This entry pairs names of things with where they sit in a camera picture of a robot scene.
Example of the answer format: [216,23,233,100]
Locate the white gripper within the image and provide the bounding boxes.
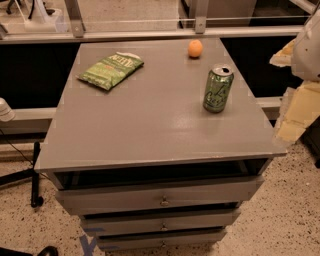
[269,11,320,144]

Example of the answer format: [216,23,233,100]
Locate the green soda can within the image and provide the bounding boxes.
[203,63,234,113]

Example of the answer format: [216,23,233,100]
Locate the orange fruit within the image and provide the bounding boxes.
[188,40,203,58]

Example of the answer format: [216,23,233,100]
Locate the top grey drawer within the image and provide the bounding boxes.
[56,176,264,215]

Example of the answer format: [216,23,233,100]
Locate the grey drawer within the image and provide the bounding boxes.
[81,209,240,236]
[97,228,226,251]
[56,176,264,215]

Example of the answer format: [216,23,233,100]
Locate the grey drawer cabinet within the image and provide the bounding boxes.
[34,37,288,252]

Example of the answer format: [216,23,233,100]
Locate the middle grey drawer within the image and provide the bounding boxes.
[81,209,240,236]

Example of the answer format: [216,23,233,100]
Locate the green chip bag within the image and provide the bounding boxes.
[77,52,144,91]

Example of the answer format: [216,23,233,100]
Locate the bottom grey drawer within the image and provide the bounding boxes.
[97,228,226,251]

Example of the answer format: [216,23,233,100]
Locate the blue floor tape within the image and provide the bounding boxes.
[79,231,105,256]

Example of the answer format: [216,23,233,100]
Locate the black stand legs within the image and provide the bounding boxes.
[0,142,44,208]

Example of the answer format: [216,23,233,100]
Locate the white cylindrical object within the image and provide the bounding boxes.
[0,98,15,122]

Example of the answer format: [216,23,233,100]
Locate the metal railing frame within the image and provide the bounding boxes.
[0,0,319,44]

